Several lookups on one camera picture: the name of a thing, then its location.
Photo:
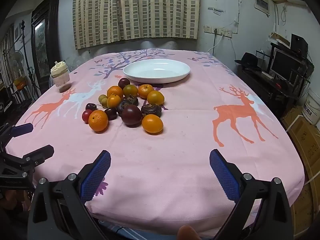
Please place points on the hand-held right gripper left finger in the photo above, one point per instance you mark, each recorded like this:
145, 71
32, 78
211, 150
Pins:
96, 177

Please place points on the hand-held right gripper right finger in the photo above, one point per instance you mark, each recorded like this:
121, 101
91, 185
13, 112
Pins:
225, 177

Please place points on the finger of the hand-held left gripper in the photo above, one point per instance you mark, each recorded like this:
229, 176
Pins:
22, 129
38, 153

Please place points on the large orange tangerine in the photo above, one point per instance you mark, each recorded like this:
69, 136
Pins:
98, 120

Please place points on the red cherry tomato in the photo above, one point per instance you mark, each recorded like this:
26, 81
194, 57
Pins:
86, 115

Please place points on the dark cherry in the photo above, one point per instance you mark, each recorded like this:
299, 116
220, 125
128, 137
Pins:
90, 106
110, 113

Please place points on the dark purple plum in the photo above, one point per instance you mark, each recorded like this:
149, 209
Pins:
131, 115

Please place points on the dark brown rough fruit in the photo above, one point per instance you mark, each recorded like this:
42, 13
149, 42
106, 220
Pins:
130, 100
151, 109
121, 107

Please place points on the small yellow-green fruit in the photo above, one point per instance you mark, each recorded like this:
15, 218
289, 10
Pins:
104, 103
102, 97

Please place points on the yellow-green round fruit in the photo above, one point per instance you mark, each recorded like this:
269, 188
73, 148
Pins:
130, 90

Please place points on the dark red plum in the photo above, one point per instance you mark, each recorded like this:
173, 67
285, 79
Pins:
124, 82

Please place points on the white oval plate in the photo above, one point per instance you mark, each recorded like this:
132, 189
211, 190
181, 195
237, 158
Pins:
155, 75

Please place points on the person's right hand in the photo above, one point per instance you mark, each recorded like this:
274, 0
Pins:
186, 233

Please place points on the orange box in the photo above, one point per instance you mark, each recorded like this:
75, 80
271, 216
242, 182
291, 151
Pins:
19, 84

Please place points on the pink printed tablecloth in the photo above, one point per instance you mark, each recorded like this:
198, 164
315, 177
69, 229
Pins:
175, 142

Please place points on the clear bottle with cream lid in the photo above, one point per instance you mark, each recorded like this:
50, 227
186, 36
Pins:
60, 78

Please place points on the standing fan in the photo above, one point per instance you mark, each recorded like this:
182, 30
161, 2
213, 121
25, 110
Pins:
16, 61

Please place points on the black metal stand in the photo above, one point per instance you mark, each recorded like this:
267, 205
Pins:
24, 45

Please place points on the dark wooden framed panel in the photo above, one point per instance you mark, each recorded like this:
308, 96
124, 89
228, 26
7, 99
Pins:
41, 45

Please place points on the cardboard boxes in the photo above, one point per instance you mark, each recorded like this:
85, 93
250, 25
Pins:
307, 150

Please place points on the black desk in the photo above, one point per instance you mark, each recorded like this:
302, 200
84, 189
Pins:
260, 82

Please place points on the white bucket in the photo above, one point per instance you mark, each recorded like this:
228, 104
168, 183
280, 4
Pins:
311, 107

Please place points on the black hat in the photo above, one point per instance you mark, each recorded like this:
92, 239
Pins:
248, 60

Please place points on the black monitor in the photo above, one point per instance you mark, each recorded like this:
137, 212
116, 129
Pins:
285, 65

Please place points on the small cardboard box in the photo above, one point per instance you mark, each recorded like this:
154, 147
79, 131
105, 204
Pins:
280, 38

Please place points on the black speaker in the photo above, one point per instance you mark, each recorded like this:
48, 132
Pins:
298, 42

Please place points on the beige checked curtain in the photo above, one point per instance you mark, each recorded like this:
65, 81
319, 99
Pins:
137, 12

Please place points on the white wall socket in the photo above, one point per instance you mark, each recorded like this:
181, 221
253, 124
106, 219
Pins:
207, 29

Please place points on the white wall panel box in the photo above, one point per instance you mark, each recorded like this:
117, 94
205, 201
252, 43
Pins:
261, 3

